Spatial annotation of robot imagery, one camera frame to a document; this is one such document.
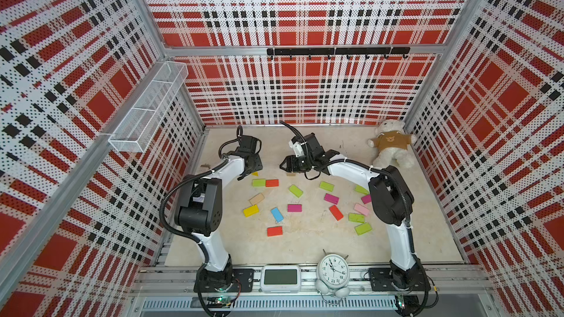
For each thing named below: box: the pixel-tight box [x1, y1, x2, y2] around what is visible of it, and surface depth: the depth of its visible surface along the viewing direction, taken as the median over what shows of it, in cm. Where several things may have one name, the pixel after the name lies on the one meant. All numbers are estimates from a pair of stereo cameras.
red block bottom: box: [267, 226, 283, 238], surface depth 86 cm
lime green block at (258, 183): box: [251, 178, 266, 188], surface depth 100 cm
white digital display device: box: [259, 264, 302, 294], surface depth 72 cm
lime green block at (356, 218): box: [348, 212, 365, 224], surface depth 90 cm
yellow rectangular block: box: [243, 203, 260, 218], surface depth 92 cm
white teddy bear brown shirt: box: [367, 118, 418, 170], surface depth 106 cm
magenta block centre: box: [287, 203, 303, 213], surface depth 93 cm
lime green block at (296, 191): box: [288, 184, 304, 199], surface depth 98 cm
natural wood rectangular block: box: [248, 192, 266, 206], surface depth 95 cm
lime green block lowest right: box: [353, 222, 373, 236], surface depth 86 cm
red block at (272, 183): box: [265, 179, 280, 188], surface depth 100 cm
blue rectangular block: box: [270, 207, 285, 223], surface depth 90 cm
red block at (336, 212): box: [329, 204, 344, 221], surface depth 91 cm
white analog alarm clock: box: [315, 248, 351, 299], surface depth 73 cm
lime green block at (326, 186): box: [318, 180, 335, 193], surface depth 100 cm
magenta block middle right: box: [323, 192, 340, 205], surface depth 95 cm
